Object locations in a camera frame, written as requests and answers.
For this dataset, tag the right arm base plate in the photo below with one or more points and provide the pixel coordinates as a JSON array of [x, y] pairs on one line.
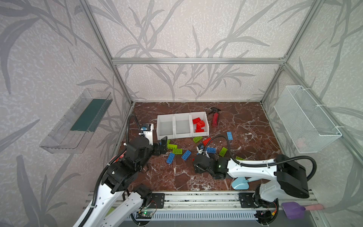
[[249, 200]]

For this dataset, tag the purple toy shovel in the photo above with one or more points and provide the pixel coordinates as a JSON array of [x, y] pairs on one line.
[[294, 210]]

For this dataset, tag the white bin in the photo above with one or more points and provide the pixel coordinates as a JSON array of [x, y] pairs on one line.
[[165, 126], [183, 126], [203, 117]]

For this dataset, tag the blue lego lower left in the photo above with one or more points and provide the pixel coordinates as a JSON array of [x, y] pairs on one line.
[[170, 158]]

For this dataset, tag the blue lego hollow right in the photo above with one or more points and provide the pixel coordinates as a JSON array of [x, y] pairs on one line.
[[211, 150]]

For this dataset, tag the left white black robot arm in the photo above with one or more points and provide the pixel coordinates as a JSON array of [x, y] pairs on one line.
[[112, 203]]

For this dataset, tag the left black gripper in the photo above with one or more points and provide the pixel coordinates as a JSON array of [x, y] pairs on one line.
[[157, 148]]

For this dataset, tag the green lego hollow up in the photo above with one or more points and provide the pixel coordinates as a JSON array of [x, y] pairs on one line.
[[177, 151]]

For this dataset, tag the aluminium front rail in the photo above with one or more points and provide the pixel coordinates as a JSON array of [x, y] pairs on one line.
[[214, 206]]

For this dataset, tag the green lego near bins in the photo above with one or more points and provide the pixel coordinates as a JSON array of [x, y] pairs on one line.
[[197, 139]]

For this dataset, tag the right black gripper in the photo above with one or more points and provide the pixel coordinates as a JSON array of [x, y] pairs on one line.
[[200, 154]]

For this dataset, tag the green lego on side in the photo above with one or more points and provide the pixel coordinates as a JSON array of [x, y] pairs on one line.
[[172, 146]]

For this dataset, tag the blue lego centre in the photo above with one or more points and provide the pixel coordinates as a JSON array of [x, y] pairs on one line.
[[186, 155]]

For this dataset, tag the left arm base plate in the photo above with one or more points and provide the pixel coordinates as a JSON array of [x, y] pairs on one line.
[[157, 201]]

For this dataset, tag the red lego studs up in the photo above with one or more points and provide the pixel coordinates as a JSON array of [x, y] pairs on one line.
[[206, 141]]

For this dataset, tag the red spray bottle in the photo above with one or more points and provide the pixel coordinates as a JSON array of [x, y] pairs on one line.
[[215, 119]]

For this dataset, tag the clear plastic wall tray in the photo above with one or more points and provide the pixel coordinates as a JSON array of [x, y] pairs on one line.
[[73, 132]]

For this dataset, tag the white left bin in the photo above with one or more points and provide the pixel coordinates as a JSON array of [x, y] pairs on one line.
[[165, 126]]

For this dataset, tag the white middle bin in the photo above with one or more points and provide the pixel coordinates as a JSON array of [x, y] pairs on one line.
[[183, 126]]

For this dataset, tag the left circuit board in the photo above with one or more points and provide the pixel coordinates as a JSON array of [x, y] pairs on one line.
[[144, 215]]

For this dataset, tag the white wire basket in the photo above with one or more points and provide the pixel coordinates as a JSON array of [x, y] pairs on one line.
[[307, 124]]

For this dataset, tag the pink watering can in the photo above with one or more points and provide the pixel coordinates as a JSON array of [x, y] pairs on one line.
[[114, 159]]

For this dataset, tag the right circuit board wiring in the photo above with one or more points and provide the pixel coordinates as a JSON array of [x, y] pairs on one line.
[[266, 217]]

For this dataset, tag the red lego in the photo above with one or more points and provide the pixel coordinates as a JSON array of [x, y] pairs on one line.
[[199, 126], [196, 121], [199, 130]]

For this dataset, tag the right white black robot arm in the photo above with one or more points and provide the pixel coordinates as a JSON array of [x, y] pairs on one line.
[[287, 177]]

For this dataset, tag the light blue toy shovel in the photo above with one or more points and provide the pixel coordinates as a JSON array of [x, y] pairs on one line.
[[242, 183]]

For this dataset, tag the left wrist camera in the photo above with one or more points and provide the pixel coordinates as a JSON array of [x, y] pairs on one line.
[[146, 130]]

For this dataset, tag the white right bin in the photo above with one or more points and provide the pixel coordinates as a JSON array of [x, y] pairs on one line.
[[203, 117]]

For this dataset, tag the light blue lego far right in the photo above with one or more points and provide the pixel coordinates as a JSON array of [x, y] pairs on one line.
[[229, 135]]

